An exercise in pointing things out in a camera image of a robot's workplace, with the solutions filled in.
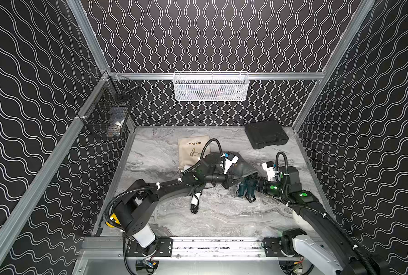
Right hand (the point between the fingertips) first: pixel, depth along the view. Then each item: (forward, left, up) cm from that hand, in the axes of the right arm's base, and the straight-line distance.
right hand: (249, 181), depth 79 cm
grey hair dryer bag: (+7, +3, +1) cm, 8 cm away
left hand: (-1, +4, +6) cm, 7 cm away
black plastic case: (+39, -18, -9) cm, 44 cm away
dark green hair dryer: (-3, +1, +2) cm, 3 cm away
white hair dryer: (-7, +26, -13) cm, 30 cm away
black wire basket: (+36, +75, +14) cm, 84 cm away
